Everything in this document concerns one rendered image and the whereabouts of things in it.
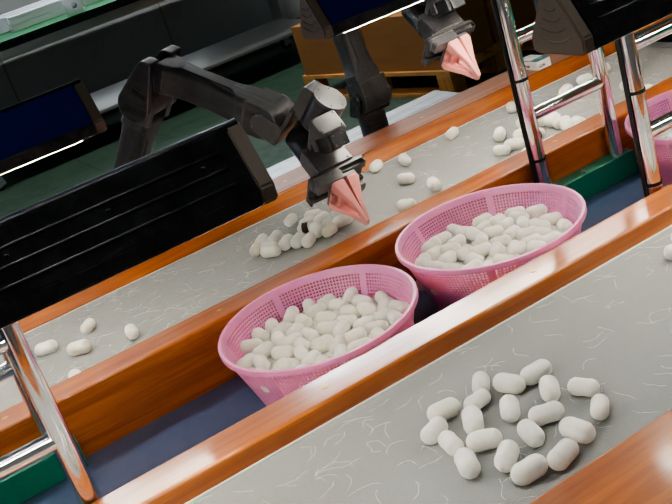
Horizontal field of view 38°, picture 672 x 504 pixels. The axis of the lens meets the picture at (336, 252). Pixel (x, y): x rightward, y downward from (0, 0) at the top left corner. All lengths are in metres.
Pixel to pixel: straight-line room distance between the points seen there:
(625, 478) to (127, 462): 0.68
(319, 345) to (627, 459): 0.50
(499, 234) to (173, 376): 0.50
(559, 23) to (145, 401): 0.73
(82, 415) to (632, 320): 0.70
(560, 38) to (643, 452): 0.42
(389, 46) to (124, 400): 3.96
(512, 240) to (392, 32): 3.75
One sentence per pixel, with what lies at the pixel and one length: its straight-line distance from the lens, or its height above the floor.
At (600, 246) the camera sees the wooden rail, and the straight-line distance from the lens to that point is 1.26.
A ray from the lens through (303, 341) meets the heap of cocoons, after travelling 1.27.
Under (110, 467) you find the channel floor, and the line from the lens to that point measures 1.32.
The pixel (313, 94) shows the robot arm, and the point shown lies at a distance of 1.57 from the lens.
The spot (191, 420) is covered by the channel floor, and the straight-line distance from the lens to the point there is 1.34.
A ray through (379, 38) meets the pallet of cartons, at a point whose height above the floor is 0.32.
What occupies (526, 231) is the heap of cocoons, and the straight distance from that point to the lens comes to 1.39.
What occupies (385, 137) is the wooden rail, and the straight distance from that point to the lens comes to 1.91.
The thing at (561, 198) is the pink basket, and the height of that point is 0.75.
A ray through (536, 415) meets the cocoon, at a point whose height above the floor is 0.76.
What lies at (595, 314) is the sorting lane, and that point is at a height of 0.74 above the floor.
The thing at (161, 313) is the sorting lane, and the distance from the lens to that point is 1.53.
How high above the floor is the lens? 1.30
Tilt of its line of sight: 22 degrees down
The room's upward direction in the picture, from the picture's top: 18 degrees counter-clockwise
